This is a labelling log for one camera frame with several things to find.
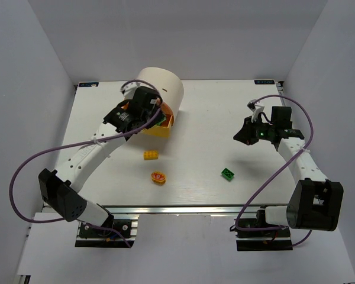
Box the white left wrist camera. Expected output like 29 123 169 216
120 82 141 99

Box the right blue corner label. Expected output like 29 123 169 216
254 79 275 85

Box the cream drawer cabinet shell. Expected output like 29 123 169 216
136 67 184 119

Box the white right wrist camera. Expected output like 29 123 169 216
247 99 264 122

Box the left blue corner label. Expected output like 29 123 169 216
78 82 99 88

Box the aluminium table front rail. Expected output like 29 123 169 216
43 202 302 217

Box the yellow lego brick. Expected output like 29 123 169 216
143 150 159 160

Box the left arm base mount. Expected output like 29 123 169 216
75 214 139 249

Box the blue corner label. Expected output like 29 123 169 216
254 79 275 85
78 82 99 88

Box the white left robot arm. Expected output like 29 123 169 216
38 86 163 228

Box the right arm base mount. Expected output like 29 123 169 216
229 206 293 251

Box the yellow drawer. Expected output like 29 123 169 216
118 100 175 139

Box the orange oval lego piece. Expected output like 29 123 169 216
151 172 166 185

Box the green lego brick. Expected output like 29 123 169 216
221 168 234 182
155 116 167 126

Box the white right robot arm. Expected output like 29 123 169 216
233 102 344 231

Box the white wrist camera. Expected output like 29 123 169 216
120 82 141 99
247 99 264 122

